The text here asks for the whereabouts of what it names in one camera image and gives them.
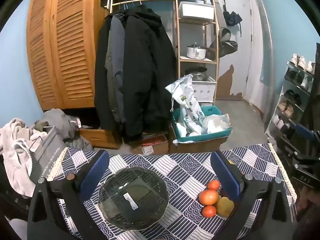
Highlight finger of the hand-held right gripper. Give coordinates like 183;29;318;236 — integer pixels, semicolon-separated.
275;137;320;167
290;123;320;145

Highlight wooden drawer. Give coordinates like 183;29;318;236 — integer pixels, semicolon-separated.
79;127;123;150

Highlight steel pot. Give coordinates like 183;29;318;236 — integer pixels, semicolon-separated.
184;67;208;82

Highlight metal shoe rack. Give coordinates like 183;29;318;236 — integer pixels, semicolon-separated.
265;62;315;143

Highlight wooden louvered wardrobe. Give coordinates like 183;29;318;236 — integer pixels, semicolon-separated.
26;0;110;110

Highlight yellow-green pear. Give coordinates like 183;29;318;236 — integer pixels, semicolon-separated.
216;196;235;218

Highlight small tangerine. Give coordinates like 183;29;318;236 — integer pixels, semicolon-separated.
207;179;221;191

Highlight rows of shoes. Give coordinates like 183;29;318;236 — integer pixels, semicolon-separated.
271;54;315;135

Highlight grey clothes pile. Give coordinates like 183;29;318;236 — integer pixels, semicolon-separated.
34;109;94;150

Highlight white storage box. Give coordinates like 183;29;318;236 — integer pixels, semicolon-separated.
179;1;215;22

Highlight red label cardboard box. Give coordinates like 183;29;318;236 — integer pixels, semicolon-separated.
130;134;169;155

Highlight white cooking pot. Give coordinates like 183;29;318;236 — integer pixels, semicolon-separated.
186;44;207;60

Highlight grey jacket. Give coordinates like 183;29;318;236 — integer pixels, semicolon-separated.
105;14;125;123

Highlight small tomato bottom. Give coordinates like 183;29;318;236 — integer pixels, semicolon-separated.
202;205;217;218

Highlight large cardboard box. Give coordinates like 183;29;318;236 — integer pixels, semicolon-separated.
169;125;229;154

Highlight white printed rice bag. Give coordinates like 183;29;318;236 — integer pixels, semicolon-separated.
165;74;206;137

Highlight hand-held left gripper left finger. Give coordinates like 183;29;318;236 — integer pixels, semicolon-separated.
27;149;110;240

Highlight teal plastic basket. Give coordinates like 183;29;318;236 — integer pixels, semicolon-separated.
172;106;233;143

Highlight wooden clothes rail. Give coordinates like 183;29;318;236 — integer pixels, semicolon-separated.
110;0;175;5

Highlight black hooded coat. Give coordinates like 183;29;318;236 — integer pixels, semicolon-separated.
94;6;178;140

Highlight large orange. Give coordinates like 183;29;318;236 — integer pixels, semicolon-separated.
199;189;219;205

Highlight grey hanging bag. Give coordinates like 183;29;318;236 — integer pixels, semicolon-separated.
209;27;238;60

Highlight grey fabric storage bag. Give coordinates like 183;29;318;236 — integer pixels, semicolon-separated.
29;126;67;184

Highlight wooden shelf rack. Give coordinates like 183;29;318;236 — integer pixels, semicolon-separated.
174;0;220;105

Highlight white patterned box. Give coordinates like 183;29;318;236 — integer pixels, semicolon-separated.
192;76;217;103

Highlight white door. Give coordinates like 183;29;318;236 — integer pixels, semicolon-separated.
216;0;253;100

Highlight ribbed glass plate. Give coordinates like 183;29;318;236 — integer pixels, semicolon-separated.
98;167;170;231

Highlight white fleece blanket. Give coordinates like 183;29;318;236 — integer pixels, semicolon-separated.
0;117;48;198

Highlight silver pipe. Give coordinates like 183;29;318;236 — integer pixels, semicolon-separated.
252;0;275;130

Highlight dark blue umbrella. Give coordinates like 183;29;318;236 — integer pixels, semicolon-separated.
222;0;243;37

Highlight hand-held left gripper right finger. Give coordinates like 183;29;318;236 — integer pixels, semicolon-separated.
210;150;293;240

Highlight blue white patterned tablecloth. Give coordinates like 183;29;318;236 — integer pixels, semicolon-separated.
47;143;298;240

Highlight white plastic bag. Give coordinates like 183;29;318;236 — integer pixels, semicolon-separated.
202;114;230;133

